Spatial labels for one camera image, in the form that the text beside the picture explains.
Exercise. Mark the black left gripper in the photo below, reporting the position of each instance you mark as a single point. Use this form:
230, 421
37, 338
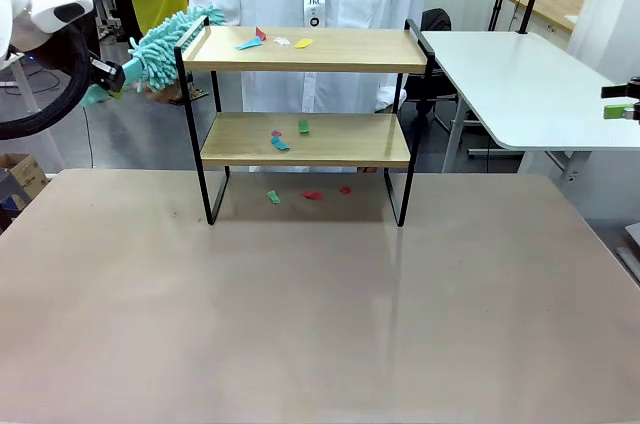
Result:
109, 75

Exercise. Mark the black office chair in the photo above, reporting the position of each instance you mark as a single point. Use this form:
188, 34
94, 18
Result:
436, 19

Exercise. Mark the white paper scrap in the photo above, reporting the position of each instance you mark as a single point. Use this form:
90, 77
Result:
281, 41

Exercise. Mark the green paper scrap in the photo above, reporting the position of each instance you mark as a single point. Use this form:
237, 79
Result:
273, 197
303, 126

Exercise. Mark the light blue paper scrap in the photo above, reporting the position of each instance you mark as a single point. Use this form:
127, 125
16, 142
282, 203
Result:
249, 44
280, 144

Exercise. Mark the large white table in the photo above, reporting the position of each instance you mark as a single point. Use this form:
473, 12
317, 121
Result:
515, 84

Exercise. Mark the two-tier wood metal shelf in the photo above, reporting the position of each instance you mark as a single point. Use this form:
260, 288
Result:
305, 51

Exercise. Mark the white name badge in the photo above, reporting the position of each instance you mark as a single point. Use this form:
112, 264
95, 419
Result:
314, 1

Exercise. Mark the teal microfibre duster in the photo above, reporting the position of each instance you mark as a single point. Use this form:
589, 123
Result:
160, 54

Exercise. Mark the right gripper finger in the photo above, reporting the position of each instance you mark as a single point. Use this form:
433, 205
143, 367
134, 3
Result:
620, 90
617, 111

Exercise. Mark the yellow paper scrap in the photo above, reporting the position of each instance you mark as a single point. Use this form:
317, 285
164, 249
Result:
303, 43

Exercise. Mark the wooden top table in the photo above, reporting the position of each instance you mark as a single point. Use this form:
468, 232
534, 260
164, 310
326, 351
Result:
555, 4

